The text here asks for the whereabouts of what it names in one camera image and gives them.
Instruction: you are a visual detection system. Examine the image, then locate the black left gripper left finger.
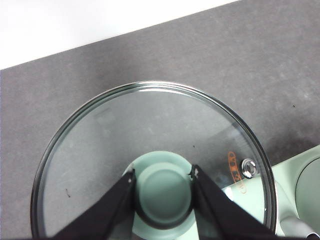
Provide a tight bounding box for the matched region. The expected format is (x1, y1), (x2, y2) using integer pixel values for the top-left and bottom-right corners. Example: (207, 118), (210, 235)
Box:
(53, 168), (137, 239)

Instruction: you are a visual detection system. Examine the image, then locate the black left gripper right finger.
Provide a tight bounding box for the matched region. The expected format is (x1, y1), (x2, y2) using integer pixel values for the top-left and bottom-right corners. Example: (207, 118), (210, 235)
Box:
(190, 164), (284, 239)

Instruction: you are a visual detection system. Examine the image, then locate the silver griddle lid handle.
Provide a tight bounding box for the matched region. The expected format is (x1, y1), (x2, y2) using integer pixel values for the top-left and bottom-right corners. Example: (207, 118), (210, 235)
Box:
(281, 216), (316, 239)

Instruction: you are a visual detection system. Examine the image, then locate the glass pot lid green knob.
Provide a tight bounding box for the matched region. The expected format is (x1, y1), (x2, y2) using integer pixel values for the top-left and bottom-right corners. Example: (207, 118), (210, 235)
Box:
(30, 80), (277, 240)

